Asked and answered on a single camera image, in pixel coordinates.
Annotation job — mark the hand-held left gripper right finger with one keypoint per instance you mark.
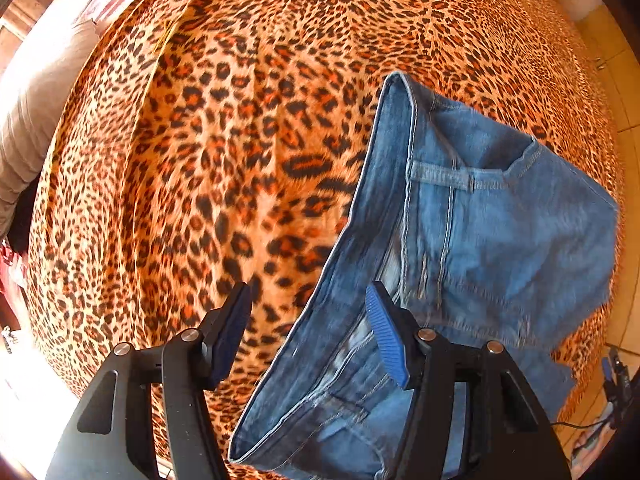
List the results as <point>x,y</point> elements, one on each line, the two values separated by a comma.
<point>387,342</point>

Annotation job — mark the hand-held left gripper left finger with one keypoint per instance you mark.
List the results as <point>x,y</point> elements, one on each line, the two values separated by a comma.
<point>231,332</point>

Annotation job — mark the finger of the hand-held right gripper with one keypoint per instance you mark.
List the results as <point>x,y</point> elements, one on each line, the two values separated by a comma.
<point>612,375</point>

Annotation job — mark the blue denim pants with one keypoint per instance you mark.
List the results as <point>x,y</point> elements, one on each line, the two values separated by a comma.
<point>480,240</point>

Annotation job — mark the leopard print blanket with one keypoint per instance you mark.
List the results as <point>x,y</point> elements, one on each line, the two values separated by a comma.
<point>200,160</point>

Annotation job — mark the beige pillow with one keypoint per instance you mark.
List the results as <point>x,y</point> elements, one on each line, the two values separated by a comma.
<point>45,105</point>

